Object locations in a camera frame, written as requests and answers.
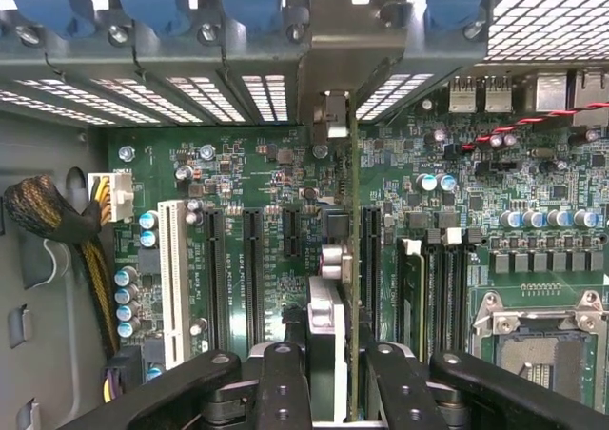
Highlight black RAM slot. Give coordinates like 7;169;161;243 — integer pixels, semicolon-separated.
425;228;447;356
445;226;467;356

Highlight CPU socket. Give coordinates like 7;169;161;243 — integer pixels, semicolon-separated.
472;289;609;418

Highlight white expansion slot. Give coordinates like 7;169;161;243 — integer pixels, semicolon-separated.
157;199;192;370

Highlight black power connector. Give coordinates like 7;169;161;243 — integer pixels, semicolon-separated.
101;345;145;405

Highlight short black expansion slot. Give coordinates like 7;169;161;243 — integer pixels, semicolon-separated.
282;207;305;259

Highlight green motherboard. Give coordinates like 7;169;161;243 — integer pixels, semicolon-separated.
107;75;609;430

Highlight open grey PC case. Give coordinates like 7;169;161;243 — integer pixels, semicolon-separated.
0;0;609;430

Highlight vented metal slot cover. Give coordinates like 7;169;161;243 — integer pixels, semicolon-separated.
89;77;206;125
166;75;246;124
13;78;161;126
354;71;435;122
240;73;290;123

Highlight silver USB port block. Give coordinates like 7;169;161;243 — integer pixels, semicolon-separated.
483;75;514;113
448;75;478;113

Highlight blue slot retention clip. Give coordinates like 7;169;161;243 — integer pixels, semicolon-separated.
0;0;97;40
112;0;192;37
424;0;490;32
217;0;287;35

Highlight red black twisted wire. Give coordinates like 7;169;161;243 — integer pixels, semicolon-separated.
459;101;609;154

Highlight braided power cable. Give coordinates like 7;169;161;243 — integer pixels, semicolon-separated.
3;170;135;362

